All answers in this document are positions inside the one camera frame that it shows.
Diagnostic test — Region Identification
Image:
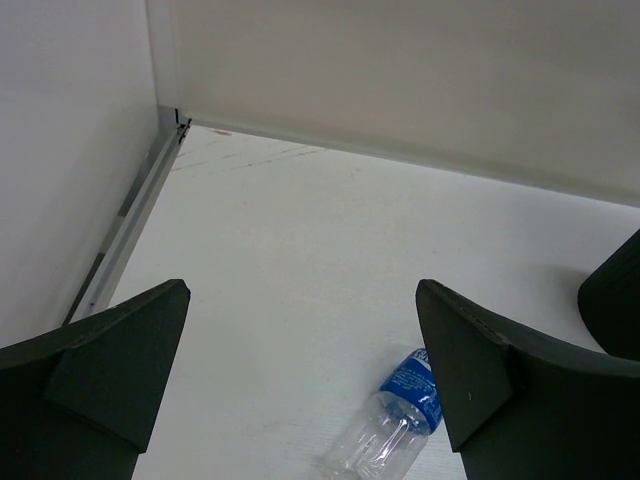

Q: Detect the left aluminium table rail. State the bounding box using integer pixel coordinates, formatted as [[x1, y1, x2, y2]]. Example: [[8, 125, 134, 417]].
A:
[[62, 106, 191, 326]]

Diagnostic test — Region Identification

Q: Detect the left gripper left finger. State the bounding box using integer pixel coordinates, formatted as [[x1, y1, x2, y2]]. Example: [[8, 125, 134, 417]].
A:
[[1, 279, 191, 479]]

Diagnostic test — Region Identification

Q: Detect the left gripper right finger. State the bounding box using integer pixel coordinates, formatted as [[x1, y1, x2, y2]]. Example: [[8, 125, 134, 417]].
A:
[[416, 280, 639, 479]]

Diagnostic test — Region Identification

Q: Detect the black ribbed plastic bin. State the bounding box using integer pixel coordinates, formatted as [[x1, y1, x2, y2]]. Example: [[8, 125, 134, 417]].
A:
[[577, 231, 639, 361]]

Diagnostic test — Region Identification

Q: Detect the blue label plastic bottle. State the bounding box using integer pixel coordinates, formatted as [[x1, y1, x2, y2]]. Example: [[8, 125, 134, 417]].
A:
[[318, 348, 443, 479]]

